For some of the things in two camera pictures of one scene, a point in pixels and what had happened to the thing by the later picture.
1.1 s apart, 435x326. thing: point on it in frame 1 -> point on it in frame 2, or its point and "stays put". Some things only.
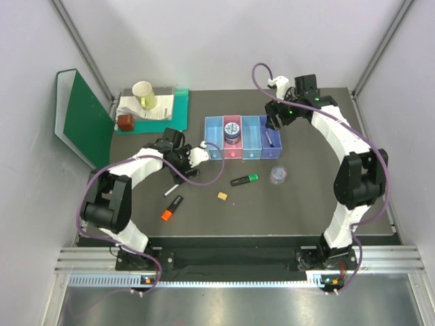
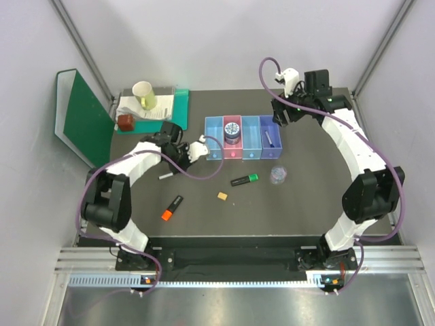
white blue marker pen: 269,139 stays put
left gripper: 193,172 -> 190,152
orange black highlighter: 172,208 stays put
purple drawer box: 266,151 stays put
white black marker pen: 170,190 -> 166,175
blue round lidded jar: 232,133 stays put
